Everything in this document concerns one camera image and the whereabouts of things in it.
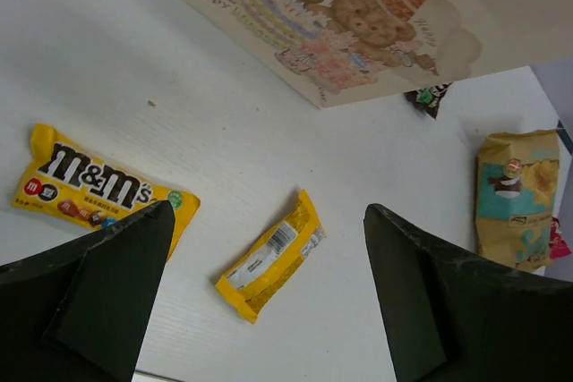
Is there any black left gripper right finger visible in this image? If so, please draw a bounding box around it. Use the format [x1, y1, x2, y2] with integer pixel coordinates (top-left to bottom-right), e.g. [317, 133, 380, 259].
[363, 204, 572, 381]

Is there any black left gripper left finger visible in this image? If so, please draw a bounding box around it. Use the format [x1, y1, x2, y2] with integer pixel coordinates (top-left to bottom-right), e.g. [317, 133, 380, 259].
[1, 200, 175, 381]

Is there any yellow M&M's packet face-up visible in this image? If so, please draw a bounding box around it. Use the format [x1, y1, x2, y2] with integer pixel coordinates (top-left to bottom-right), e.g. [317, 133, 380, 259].
[12, 123, 201, 254]

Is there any yellow snack packet barcode side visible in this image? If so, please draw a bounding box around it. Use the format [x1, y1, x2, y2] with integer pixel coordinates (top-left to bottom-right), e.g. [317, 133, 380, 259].
[215, 190, 326, 324]

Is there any tan popcorn chips bag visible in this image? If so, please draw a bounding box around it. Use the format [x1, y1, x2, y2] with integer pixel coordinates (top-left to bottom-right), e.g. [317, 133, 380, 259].
[475, 130, 560, 273]

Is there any cream bear paper bag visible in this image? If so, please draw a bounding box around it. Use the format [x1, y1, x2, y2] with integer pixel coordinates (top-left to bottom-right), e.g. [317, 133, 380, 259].
[184, 0, 572, 107]

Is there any small pink candy packet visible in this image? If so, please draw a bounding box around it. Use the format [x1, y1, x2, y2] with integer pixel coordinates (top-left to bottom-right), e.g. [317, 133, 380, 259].
[550, 216, 572, 260]

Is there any brown M&M's packet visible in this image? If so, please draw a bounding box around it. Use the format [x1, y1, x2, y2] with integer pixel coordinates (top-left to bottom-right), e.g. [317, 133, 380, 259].
[404, 82, 452, 119]

